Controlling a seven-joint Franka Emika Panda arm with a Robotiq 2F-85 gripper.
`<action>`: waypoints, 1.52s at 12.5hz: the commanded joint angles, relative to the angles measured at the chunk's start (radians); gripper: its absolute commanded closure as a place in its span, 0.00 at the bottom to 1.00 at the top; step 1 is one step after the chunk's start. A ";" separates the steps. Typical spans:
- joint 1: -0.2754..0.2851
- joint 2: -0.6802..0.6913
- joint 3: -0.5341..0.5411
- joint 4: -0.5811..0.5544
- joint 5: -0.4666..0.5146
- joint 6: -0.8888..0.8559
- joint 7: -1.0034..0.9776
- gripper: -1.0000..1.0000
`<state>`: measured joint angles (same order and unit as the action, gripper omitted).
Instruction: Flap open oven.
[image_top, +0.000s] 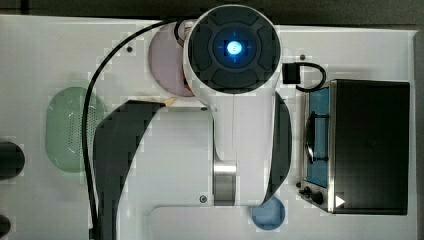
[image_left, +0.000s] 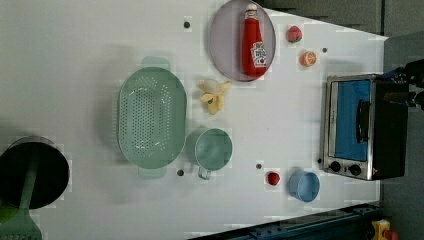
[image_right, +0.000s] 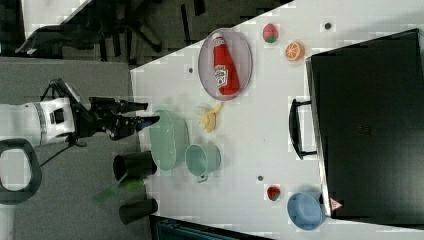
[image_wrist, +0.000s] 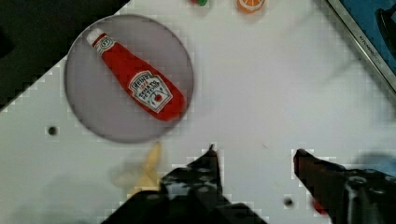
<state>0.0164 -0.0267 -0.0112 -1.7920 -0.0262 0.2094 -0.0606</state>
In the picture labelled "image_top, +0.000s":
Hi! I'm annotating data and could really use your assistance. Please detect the black toaster oven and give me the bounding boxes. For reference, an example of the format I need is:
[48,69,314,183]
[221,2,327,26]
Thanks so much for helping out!
[299,79,410,215]

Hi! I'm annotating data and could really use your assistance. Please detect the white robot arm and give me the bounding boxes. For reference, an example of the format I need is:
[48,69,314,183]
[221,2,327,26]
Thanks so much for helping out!
[183,4,292,206]

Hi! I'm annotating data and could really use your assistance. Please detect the peeled banana toy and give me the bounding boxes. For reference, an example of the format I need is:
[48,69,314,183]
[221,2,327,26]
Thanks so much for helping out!
[161,97,176,107]

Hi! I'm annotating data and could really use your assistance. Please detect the grey round plate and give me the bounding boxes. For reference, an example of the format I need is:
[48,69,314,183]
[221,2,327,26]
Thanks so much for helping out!
[148,23,194,97]

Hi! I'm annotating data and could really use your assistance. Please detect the blue cup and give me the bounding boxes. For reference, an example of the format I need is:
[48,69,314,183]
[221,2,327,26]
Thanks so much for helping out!
[251,197,285,231]

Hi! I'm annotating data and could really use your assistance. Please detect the green perforated colander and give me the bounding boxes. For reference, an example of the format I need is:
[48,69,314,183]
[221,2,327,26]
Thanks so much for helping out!
[45,87,87,173]

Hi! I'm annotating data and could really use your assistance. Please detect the black round pot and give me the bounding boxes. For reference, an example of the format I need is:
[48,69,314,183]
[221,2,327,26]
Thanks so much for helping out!
[0,142,25,180]

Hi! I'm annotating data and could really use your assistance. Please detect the dark object at edge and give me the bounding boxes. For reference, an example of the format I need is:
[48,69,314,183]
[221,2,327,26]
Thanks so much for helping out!
[0,215,11,237]

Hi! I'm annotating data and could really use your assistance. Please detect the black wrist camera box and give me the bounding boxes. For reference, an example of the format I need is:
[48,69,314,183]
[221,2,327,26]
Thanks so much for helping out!
[283,63,300,85]

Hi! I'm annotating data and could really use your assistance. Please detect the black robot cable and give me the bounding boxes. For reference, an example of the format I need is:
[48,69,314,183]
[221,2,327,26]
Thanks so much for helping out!
[81,18,188,240]

